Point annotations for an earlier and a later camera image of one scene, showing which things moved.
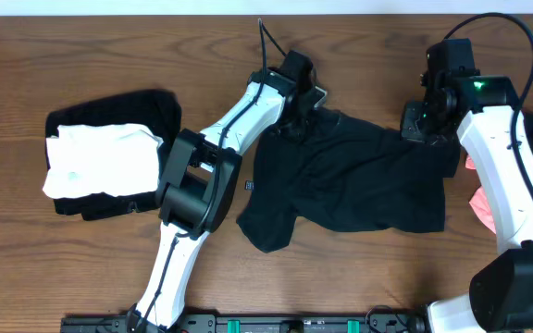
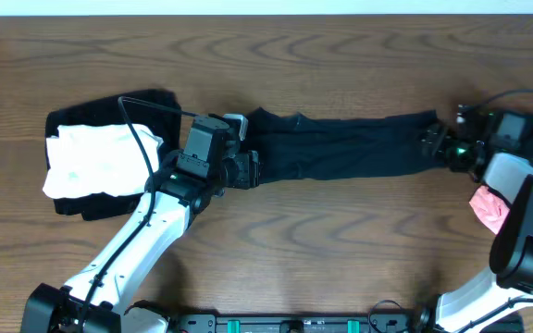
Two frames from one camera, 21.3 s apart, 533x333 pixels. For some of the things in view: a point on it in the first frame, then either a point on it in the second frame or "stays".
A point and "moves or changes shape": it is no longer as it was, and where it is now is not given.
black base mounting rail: (258, 323) stays
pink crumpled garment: (478, 201) stays
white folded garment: (93, 158) stays
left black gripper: (301, 117) → (252, 169)
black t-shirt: (346, 174) moves or changes shape
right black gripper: (415, 122) → (436, 142)
